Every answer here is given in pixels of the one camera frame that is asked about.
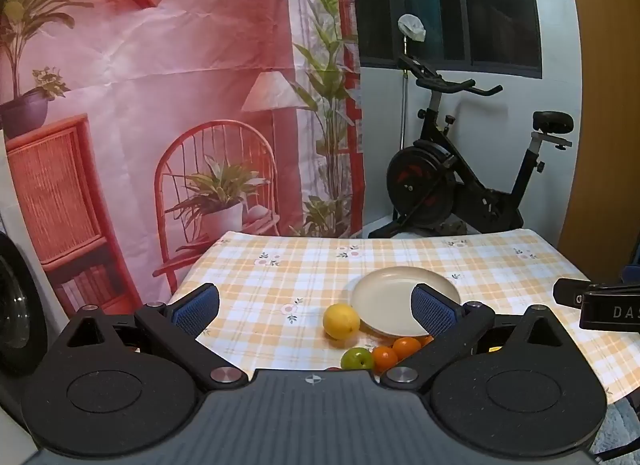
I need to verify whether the dark round appliance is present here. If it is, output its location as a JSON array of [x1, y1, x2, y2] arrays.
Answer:
[[0, 231, 48, 377]]

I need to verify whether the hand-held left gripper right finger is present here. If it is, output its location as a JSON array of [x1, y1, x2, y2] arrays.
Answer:
[[380, 284, 576, 391]]

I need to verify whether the teal fuzzy rug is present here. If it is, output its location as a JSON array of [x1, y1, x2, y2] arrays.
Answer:
[[592, 385, 640, 465]]

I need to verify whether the white plastic bag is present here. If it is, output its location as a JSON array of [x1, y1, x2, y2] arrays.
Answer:
[[397, 14, 427, 42]]

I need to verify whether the green apple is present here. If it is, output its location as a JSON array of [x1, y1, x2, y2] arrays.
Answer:
[[340, 347, 375, 372]]

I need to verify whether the orange checked floral tablecloth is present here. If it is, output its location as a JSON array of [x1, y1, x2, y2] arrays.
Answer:
[[167, 229, 613, 403]]

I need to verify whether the pink printed wall tapestry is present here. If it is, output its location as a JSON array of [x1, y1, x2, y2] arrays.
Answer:
[[0, 0, 366, 316]]

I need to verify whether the black exercise bike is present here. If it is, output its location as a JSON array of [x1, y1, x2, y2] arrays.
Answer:
[[368, 55, 575, 239]]

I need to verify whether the yellow lemon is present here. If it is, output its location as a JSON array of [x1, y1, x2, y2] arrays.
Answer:
[[322, 303, 361, 342]]

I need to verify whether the wooden door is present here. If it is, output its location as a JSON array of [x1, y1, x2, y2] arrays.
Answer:
[[557, 0, 640, 286]]

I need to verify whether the dark window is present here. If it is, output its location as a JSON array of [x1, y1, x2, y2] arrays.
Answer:
[[351, 0, 543, 79]]

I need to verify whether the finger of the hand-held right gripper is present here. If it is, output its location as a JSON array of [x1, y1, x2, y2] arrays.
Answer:
[[553, 277, 601, 308]]

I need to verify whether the beige round plate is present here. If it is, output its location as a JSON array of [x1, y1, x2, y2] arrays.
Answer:
[[350, 266, 462, 338]]

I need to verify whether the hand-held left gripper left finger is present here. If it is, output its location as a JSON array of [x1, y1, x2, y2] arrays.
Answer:
[[52, 284, 249, 391]]

